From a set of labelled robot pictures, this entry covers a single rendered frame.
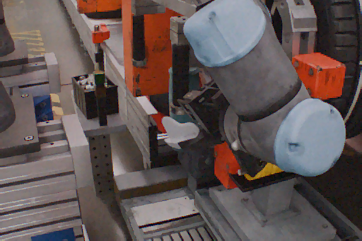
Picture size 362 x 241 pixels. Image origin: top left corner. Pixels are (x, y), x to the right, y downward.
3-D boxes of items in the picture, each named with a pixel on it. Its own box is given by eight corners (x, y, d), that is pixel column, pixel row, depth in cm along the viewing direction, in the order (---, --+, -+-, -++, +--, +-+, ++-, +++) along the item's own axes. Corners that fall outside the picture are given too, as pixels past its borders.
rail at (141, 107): (167, 156, 177) (167, 112, 168) (148, 160, 174) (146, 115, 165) (90, 34, 389) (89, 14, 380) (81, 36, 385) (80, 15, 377)
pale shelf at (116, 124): (126, 131, 146) (126, 124, 145) (83, 138, 140) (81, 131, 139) (105, 90, 183) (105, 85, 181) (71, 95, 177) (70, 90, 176)
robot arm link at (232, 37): (187, 13, 44) (237, 90, 47) (169, 36, 34) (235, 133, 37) (244, -23, 41) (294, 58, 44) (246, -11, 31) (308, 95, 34)
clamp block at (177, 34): (219, 42, 79) (220, 17, 77) (177, 46, 76) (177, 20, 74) (209, 36, 83) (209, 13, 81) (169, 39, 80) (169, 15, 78)
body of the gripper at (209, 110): (211, 69, 60) (248, 71, 49) (241, 113, 62) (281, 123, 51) (173, 101, 59) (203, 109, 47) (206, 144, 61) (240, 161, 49)
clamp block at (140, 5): (166, 13, 108) (166, -5, 106) (134, 15, 105) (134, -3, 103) (160, 10, 112) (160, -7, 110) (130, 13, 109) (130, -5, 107)
